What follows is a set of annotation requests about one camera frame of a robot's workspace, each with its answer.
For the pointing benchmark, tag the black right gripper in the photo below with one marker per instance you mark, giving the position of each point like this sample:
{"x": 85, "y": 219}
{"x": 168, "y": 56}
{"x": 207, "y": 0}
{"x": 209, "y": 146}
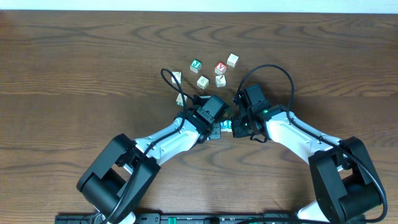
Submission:
{"x": 237, "y": 130}

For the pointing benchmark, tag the plain block left near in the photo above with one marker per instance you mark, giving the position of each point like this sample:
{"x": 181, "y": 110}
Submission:
{"x": 180, "y": 98}

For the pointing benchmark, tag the green letter F wooden block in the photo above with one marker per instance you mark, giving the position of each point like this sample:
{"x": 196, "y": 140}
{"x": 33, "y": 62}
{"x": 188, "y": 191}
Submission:
{"x": 229, "y": 126}

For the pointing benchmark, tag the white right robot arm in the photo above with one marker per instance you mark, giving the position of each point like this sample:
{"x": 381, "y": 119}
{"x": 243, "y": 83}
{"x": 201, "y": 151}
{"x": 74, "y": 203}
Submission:
{"x": 346, "y": 184}

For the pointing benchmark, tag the green letter J wooden block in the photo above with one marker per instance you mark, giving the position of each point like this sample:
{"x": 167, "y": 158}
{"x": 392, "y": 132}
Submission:
{"x": 195, "y": 65}

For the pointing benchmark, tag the red letter M wooden block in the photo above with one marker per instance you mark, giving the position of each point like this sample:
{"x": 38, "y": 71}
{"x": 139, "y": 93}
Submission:
{"x": 232, "y": 60}

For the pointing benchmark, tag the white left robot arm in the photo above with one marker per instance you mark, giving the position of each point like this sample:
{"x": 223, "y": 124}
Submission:
{"x": 120, "y": 176}

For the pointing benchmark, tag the blue letter L wooden block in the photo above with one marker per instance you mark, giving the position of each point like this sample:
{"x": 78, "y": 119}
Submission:
{"x": 224, "y": 126}

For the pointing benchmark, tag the red letter A wooden block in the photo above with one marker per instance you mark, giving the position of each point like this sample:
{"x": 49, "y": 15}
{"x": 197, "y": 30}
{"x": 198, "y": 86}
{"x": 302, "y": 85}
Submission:
{"x": 220, "y": 68}

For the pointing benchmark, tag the dark green side wooden block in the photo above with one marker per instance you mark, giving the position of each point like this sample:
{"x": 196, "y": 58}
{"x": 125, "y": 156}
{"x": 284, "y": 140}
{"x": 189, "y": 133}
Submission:
{"x": 177, "y": 77}

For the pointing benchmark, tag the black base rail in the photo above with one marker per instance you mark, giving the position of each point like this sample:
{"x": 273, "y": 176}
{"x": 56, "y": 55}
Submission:
{"x": 156, "y": 218}

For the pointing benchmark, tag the yellow framed wooden block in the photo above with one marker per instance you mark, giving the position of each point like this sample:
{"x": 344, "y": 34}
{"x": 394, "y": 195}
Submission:
{"x": 203, "y": 82}

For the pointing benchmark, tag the plain pictured wooden block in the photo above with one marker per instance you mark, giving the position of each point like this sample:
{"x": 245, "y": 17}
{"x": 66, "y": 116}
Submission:
{"x": 220, "y": 81}

